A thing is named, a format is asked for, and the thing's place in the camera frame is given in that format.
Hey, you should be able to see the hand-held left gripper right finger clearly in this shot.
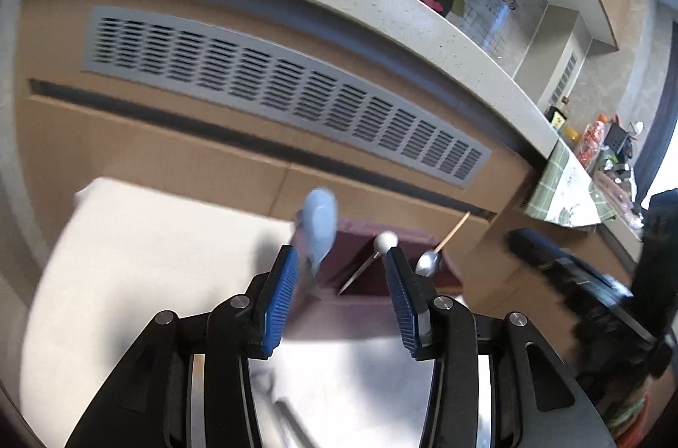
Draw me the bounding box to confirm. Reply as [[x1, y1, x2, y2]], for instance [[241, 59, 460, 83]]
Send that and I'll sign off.
[[385, 247, 618, 448]]

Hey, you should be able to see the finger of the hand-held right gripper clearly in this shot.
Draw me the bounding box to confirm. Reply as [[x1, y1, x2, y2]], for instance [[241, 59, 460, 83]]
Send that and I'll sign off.
[[506, 227, 567, 274]]

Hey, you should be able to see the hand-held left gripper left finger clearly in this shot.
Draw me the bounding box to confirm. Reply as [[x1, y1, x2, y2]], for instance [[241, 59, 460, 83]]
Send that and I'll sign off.
[[64, 244, 300, 448]]

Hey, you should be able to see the maroon utensil holder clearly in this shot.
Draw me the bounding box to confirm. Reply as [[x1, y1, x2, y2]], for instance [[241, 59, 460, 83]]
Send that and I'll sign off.
[[286, 215, 464, 343]]

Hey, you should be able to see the round metal spoon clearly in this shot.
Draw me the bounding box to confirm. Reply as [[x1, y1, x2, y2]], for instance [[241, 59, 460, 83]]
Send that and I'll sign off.
[[414, 249, 443, 278]]

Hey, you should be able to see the metal stick with white ball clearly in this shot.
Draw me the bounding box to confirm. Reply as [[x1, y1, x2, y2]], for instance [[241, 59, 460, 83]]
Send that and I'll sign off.
[[337, 232, 398, 295]]

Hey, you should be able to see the wooden chopstick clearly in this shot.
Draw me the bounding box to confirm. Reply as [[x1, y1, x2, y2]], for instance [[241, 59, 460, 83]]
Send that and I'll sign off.
[[433, 211, 471, 252]]

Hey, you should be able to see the blue-grey plastic spoon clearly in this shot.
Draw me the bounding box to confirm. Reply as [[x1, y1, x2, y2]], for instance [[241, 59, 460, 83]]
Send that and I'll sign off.
[[294, 187, 340, 293]]

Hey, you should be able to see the green checked towel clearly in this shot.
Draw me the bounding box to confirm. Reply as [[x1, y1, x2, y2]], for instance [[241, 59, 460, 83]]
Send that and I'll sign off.
[[522, 138, 618, 232]]

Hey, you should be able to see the pink basket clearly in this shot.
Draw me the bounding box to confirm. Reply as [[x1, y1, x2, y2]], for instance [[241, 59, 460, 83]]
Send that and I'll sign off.
[[593, 170, 644, 216]]

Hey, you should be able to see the orange snack packet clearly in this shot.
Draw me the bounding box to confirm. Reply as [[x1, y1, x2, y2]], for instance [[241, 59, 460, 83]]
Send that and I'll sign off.
[[577, 114, 610, 168]]

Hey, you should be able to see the black utensil rack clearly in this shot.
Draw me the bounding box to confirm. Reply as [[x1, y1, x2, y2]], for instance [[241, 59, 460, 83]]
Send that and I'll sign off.
[[606, 122, 644, 163]]

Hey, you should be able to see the white tablecloth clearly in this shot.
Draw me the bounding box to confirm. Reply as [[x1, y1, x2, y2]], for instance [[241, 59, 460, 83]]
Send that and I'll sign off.
[[18, 175, 478, 448]]

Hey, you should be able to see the wooden kitchen cabinet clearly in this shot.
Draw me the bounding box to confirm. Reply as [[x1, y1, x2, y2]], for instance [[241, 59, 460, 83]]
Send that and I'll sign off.
[[13, 0, 644, 322]]

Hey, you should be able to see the grey vent grille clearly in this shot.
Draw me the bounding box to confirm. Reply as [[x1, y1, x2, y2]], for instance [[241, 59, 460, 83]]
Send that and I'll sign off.
[[79, 6, 493, 189]]

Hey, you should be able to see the white wall vent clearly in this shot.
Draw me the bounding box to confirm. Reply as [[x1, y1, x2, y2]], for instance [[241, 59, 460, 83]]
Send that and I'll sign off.
[[548, 50, 579, 106]]

